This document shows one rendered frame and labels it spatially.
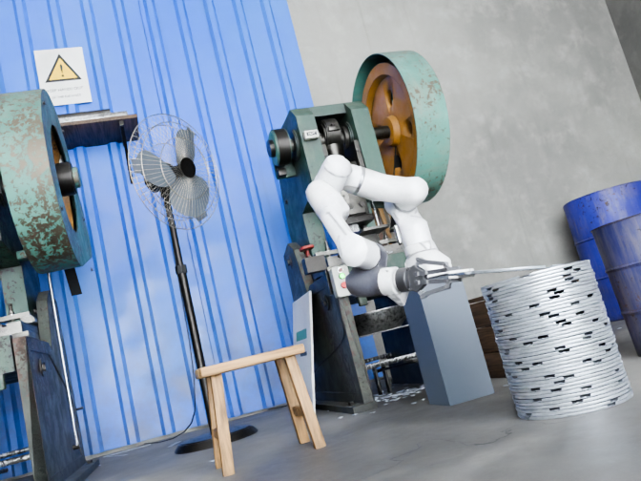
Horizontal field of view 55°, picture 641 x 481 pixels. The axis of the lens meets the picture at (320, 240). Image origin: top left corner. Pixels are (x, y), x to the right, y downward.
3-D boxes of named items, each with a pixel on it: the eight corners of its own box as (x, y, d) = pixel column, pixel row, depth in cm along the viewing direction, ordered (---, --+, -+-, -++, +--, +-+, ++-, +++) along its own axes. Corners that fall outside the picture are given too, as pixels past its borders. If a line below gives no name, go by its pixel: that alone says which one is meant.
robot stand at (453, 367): (494, 392, 217) (460, 271, 225) (450, 406, 212) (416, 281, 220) (471, 392, 234) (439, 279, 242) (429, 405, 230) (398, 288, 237)
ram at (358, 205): (372, 210, 302) (358, 155, 307) (344, 216, 297) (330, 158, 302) (361, 219, 318) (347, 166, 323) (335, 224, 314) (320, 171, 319)
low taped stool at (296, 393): (221, 479, 182) (198, 367, 188) (214, 470, 205) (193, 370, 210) (329, 447, 193) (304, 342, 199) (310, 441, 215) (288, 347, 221)
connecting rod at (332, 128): (358, 173, 307) (341, 110, 313) (335, 177, 304) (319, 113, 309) (346, 185, 327) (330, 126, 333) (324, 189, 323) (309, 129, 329)
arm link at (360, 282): (377, 237, 193) (392, 242, 201) (341, 241, 200) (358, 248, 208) (377, 293, 188) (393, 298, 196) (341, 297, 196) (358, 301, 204)
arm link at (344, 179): (353, 184, 241) (311, 170, 237) (370, 150, 231) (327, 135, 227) (354, 213, 225) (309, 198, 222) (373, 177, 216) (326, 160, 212)
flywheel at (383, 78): (424, 216, 350) (473, 136, 288) (392, 222, 344) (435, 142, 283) (382, 119, 381) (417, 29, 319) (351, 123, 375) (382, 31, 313)
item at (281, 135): (305, 162, 303) (295, 120, 306) (283, 165, 299) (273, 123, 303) (296, 177, 324) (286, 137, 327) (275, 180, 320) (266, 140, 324)
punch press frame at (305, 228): (449, 348, 282) (375, 83, 305) (363, 371, 269) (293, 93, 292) (388, 357, 356) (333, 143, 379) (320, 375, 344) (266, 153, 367)
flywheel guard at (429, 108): (468, 174, 288) (423, 18, 301) (415, 182, 279) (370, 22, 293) (391, 227, 385) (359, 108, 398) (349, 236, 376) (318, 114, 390)
